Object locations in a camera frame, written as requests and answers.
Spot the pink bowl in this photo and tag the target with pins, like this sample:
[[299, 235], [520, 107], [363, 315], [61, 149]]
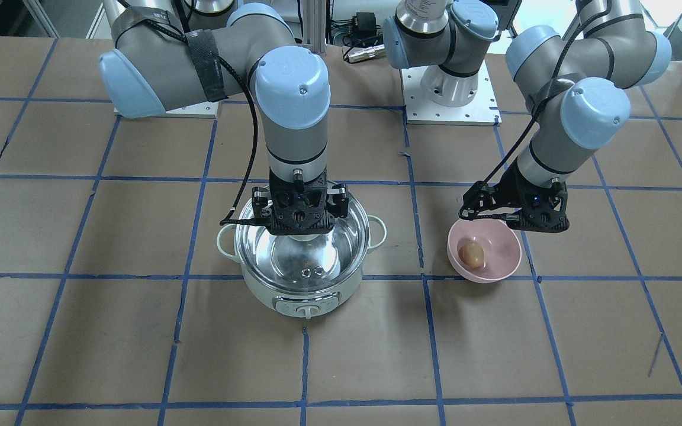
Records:
[[503, 251]]

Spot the glass pot lid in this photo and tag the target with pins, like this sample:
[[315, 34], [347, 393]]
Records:
[[302, 254]]

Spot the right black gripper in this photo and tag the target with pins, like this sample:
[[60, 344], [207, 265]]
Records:
[[337, 203]]

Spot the aluminium frame post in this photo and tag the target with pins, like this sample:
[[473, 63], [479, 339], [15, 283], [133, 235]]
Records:
[[313, 25]]

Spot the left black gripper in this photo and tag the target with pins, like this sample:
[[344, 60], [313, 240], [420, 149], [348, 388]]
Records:
[[511, 188]]

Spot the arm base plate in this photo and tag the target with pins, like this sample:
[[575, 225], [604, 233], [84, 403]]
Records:
[[199, 109], [450, 100]]

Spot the brown egg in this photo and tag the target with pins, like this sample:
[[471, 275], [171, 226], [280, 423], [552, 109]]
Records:
[[472, 254]]

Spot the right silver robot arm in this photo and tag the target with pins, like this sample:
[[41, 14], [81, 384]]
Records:
[[254, 54]]

